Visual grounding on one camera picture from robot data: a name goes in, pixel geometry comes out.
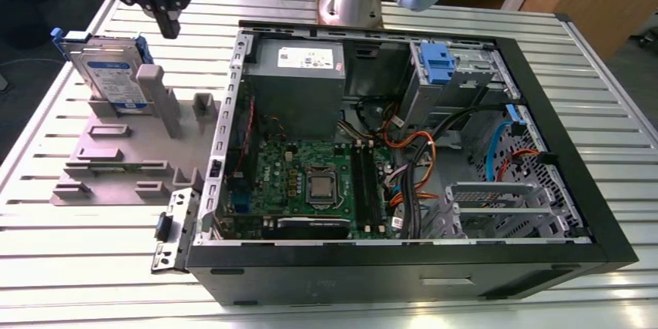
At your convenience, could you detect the hard disk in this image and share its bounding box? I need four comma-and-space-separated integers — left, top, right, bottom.
51, 27, 155, 116

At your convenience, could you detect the metal disk bay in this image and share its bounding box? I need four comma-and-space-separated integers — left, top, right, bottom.
429, 181, 570, 240

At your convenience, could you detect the grey power supply unit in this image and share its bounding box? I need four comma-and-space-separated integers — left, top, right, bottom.
239, 39, 348, 142

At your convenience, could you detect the grey parts rack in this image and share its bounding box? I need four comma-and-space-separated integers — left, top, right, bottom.
47, 65, 226, 207

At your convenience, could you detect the green RAM stick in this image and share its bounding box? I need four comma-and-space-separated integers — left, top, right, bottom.
85, 163, 145, 173

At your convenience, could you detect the CPU socket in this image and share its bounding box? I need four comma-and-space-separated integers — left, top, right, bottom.
302, 165, 345, 209

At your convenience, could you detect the blue plastic drive latch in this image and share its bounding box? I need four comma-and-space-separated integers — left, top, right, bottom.
420, 42, 458, 86

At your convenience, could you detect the green motherboard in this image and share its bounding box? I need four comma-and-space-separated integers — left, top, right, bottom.
226, 138, 398, 240

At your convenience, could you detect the silver CPU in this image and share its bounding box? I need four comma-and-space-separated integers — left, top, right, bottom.
309, 175, 337, 196

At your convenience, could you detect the metal drive cage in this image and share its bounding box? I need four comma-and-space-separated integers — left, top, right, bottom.
400, 39, 510, 132

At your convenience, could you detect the black RAM slot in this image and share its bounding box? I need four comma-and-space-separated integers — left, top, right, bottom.
352, 139, 374, 234
365, 139, 388, 234

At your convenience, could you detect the black graphics card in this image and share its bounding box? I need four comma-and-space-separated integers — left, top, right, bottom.
261, 216, 353, 240

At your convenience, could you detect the black PC case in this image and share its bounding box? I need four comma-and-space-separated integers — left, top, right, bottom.
185, 18, 640, 306

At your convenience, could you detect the red black twisted wire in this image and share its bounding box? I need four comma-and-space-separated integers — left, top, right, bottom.
231, 96, 258, 179

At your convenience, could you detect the metal expansion slot bracket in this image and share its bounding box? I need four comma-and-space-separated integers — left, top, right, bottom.
150, 186, 203, 275

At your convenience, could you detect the orange wire bundle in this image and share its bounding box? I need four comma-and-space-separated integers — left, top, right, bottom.
384, 101, 440, 214

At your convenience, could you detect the black wire bundle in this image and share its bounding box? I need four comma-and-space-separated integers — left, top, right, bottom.
401, 103, 498, 238

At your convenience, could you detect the blue data wire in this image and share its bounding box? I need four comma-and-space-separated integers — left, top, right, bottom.
485, 103, 529, 183

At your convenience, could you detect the orange power wire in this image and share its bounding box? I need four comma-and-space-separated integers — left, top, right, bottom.
505, 147, 561, 176

